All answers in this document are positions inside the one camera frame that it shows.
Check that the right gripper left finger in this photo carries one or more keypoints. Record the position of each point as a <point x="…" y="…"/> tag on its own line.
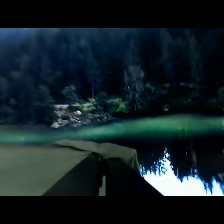
<point x="80" y="180"/>

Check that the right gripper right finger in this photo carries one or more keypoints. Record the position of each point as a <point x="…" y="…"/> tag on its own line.
<point x="126" y="181"/>

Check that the olive green garment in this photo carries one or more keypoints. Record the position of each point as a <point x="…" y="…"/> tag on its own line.
<point x="36" y="166"/>

